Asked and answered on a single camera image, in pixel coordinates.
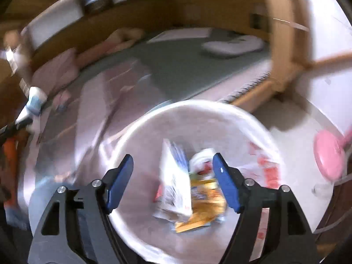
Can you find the wooden rail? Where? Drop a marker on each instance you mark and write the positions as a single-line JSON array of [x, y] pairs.
[[330, 59]]

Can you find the clear plastic bag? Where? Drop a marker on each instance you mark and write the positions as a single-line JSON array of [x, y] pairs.
[[110, 96]]

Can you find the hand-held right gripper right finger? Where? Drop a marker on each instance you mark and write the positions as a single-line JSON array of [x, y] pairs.
[[227, 184]]

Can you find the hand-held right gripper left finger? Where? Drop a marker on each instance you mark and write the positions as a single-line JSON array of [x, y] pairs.
[[119, 187]]

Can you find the pink standing fan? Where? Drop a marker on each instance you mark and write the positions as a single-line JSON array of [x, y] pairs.
[[327, 154]]

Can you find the white and red wrapper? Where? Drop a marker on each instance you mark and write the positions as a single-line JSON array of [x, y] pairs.
[[202, 162]]

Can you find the wooden bed frame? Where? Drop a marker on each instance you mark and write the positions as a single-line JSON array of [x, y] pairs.
[[283, 33]]

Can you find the white and blue carton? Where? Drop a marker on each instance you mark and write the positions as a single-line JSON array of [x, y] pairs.
[[173, 187]]

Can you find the white folded sheet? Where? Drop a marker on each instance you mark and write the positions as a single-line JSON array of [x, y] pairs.
[[181, 34]]

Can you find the white and blue packet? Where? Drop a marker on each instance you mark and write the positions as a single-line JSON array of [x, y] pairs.
[[35, 96]]

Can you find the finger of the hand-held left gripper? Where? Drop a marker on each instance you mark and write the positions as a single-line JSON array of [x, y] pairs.
[[11, 128]]

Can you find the green bed mat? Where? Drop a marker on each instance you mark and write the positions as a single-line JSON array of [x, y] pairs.
[[187, 68]]

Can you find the tan plush toy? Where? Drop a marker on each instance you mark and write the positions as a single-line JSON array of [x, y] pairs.
[[115, 41]]

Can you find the yellow snack packet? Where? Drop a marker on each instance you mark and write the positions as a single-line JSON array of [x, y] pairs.
[[203, 206]]

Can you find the pink cushion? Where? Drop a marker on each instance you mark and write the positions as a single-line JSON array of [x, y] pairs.
[[55, 71]]

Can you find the white lined trash bin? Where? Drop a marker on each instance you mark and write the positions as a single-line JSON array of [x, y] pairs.
[[143, 156]]

